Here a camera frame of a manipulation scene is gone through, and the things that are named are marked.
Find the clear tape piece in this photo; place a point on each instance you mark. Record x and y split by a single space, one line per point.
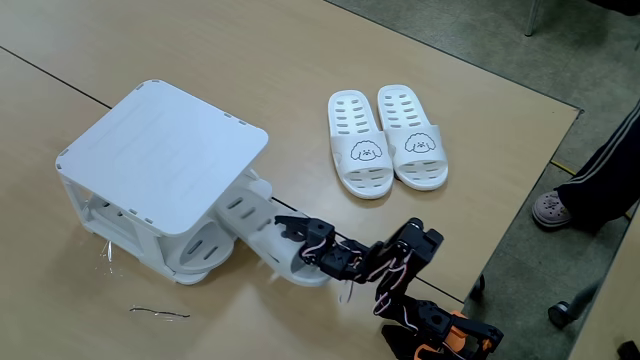
108 251

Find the person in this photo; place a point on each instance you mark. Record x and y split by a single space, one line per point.
605 180

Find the white dog slipper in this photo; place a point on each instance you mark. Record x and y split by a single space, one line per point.
385 162
435 160

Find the pink clog shoe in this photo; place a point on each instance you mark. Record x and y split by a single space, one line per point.
550 210

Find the black caster wheel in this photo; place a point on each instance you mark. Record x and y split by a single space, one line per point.
477 287
629 350
559 314

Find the metal chair leg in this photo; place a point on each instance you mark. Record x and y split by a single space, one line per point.
533 17

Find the white two-tier shoe rack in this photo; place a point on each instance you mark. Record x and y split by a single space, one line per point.
165 155

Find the grey chair base leg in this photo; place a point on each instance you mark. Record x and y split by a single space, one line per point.
587 297

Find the grey bear slipper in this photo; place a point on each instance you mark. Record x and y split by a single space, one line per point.
290 265
225 235

